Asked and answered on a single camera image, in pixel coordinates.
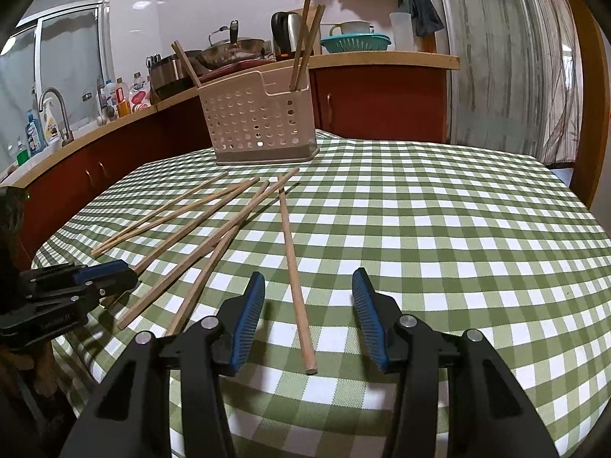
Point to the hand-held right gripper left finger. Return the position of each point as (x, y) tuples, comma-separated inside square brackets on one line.
[(246, 324)]

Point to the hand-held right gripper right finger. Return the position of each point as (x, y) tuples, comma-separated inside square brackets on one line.
[(370, 324)]

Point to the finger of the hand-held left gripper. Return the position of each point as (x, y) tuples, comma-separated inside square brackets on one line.
[(114, 282), (102, 269)]

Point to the pile of wooden chopsticks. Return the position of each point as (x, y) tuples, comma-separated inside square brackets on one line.
[(157, 292)]

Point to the pink perforated utensil basket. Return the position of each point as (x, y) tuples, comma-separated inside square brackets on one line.
[(234, 88)]

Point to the green checked tablecloth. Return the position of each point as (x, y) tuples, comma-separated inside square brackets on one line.
[(429, 224)]

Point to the white spray bottle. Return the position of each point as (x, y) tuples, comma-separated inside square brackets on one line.
[(51, 129)]

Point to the blue dish soap bottle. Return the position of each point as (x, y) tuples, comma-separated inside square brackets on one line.
[(34, 136)]

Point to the tall chrome faucet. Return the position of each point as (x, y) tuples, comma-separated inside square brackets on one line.
[(64, 124)]

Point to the small chrome faucet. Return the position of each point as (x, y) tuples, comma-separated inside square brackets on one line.
[(106, 114)]

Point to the orange oil bottle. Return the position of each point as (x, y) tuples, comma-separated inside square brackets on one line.
[(124, 105)]

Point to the green label bottle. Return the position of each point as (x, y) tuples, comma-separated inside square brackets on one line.
[(137, 81)]

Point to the steel rice cooker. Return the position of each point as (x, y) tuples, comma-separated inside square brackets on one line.
[(167, 74)]

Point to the aluminium sliding window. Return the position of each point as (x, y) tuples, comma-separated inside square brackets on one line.
[(62, 57)]

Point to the steel wok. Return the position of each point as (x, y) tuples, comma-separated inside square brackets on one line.
[(234, 55)]

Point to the wok lid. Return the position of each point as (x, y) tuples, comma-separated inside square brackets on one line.
[(217, 40)]

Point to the beige kitchen countertop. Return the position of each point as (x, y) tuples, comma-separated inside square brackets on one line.
[(382, 59)]

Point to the teal plastic colander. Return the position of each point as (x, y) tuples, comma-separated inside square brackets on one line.
[(353, 44)]

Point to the translucent plastic container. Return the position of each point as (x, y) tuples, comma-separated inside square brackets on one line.
[(401, 33)]

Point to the black steel electric kettle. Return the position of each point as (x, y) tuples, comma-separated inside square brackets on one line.
[(284, 33)]

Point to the sliding glass door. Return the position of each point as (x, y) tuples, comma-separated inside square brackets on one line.
[(501, 57)]

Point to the wooden door frame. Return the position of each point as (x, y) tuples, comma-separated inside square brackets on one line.
[(589, 105)]

